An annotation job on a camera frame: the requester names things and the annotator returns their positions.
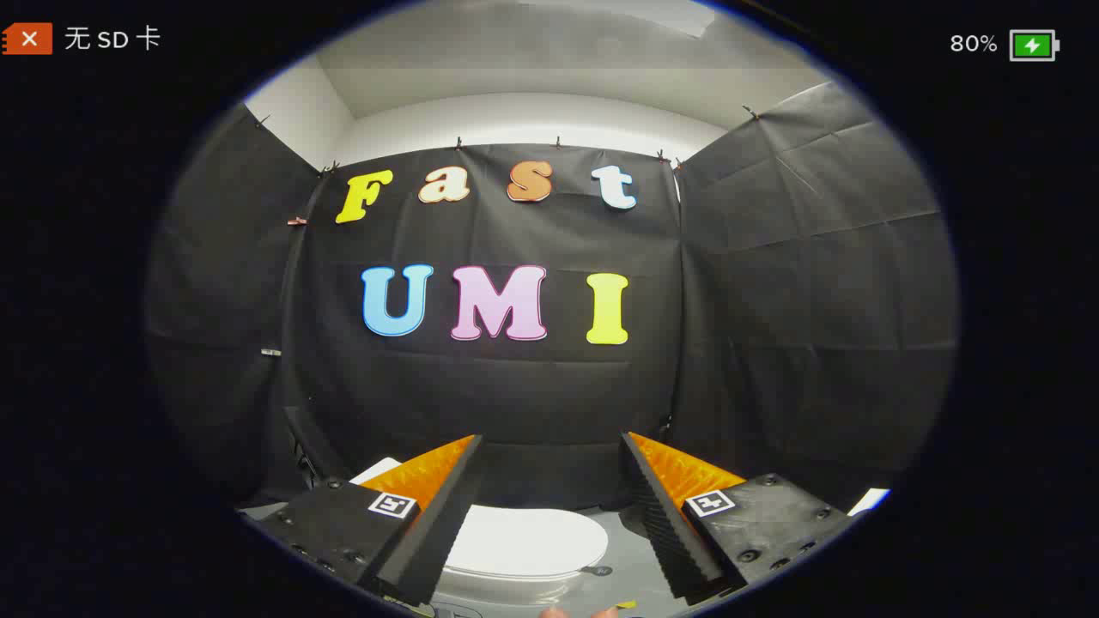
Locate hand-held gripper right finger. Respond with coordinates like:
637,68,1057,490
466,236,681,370
619,431,860,601

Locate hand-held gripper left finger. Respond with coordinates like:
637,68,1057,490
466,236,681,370
252,433,486,608

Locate white toilet lid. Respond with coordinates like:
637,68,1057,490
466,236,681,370
445,506,610,581

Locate white toilet with tank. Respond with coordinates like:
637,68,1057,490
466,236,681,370
350,457,612,615

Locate black backdrop cloth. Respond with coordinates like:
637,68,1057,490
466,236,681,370
144,82,959,516

